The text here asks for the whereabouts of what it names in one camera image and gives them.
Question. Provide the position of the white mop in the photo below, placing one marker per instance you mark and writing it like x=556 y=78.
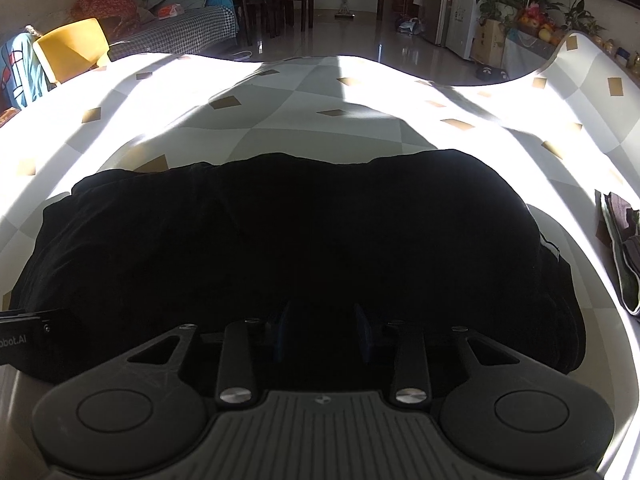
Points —
x=344 y=13

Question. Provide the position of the black t-shirt red lettering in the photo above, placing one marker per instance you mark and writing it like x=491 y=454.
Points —
x=331 y=251

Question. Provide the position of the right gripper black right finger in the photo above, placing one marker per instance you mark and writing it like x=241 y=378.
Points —
x=408 y=379

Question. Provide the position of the folded dark cloth bag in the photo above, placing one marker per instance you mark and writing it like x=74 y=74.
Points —
x=622 y=223

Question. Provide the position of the blue cartoon cloth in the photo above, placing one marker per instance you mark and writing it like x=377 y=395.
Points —
x=23 y=80

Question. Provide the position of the white refrigerator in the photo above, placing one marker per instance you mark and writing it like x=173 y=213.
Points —
x=463 y=20

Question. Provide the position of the checkered grey sofa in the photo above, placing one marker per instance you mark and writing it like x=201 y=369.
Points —
x=192 y=32

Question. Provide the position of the cardboard box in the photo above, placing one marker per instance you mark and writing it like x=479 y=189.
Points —
x=488 y=43

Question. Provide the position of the orange snack packet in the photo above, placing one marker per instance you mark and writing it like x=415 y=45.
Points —
x=169 y=11

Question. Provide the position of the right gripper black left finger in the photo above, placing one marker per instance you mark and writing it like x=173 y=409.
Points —
x=244 y=364

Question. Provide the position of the yellow chair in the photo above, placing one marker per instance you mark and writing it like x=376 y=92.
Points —
x=72 y=49

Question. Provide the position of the red patterned blanket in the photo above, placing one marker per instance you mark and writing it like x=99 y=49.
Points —
x=125 y=10

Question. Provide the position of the white checkered tablecloth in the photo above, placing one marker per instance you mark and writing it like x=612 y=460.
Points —
x=562 y=136

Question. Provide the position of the fruit basket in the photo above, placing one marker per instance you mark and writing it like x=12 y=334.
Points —
x=536 y=23

